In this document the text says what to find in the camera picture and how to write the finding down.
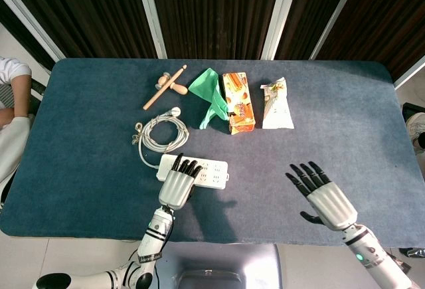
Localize white snack bag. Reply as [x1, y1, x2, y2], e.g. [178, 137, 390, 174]
[260, 76, 296, 130]

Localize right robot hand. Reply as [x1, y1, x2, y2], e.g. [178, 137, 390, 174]
[285, 161, 359, 231]

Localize white power strip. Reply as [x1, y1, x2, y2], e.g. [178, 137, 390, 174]
[156, 154, 230, 190]

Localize white cable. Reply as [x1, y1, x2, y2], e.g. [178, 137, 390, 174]
[135, 106, 190, 170]

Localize silver robot torso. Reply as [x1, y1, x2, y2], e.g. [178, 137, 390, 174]
[155, 241, 283, 289]

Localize dark folding screen panel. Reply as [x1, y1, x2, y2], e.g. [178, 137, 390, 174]
[275, 0, 363, 60]
[311, 0, 425, 89]
[134, 0, 301, 60]
[0, 0, 167, 70]

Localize white sneaker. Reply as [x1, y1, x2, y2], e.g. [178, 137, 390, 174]
[405, 112, 425, 152]

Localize orange biscuit box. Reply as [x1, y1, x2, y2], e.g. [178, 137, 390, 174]
[221, 71, 257, 136]

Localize wooden roller massager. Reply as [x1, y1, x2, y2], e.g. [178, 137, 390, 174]
[155, 72, 189, 96]

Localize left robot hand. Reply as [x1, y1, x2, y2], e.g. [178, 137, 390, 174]
[158, 152, 203, 211]

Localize green cloth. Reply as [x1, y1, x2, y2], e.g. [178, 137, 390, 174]
[188, 67, 230, 130]

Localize person white clothing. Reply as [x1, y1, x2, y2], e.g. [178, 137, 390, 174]
[0, 57, 36, 187]

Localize wooden drumstick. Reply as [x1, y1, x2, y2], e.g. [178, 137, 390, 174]
[142, 64, 188, 111]

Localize person bare forearm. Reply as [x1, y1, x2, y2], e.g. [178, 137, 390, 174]
[0, 74, 33, 127]

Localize blue table mat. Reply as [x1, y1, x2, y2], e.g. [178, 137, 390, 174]
[0, 57, 425, 246]

